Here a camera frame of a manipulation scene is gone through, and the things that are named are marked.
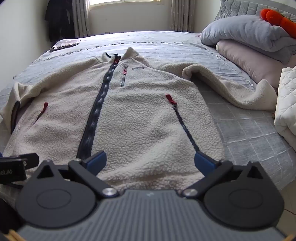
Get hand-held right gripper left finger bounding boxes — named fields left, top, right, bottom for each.
left=34, top=151, right=118, bottom=199

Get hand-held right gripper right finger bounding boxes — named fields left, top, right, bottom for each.
left=181, top=151, right=264, bottom=199

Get cream fleece zip jacket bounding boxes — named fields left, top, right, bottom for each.
left=0, top=46, right=278, bottom=193

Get hanging dark clothes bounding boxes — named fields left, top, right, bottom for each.
left=45, top=0, right=76, bottom=42

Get white quilted blanket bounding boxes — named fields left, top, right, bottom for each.
left=274, top=66, right=296, bottom=149

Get pale pink pillow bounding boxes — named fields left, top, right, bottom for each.
left=216, top=39, right=296, bottom=89

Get small folded patterned cloth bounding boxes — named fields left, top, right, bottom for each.
left=50, top=39, right=81, bottom=52

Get bed with grey checked bedspread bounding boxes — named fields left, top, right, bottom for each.
left=0, top=30, right=296, bottom=192

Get folded grey duvet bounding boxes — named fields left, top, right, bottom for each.
left=200, top=14, right=296, bottom=66

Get beige patterned curtain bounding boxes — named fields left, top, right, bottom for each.
left=71, top=0, right=90, bottom=38
left=171, top=0, right=195, bottom=33

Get window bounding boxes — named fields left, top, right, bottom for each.
left=89, top=0, right=163, bottom=6

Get orange plush toy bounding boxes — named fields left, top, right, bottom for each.
left=260, top=9, right=296, bottom=39

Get grey quilted headboard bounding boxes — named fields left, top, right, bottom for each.
left=214, top=0, right=296, bottom=23

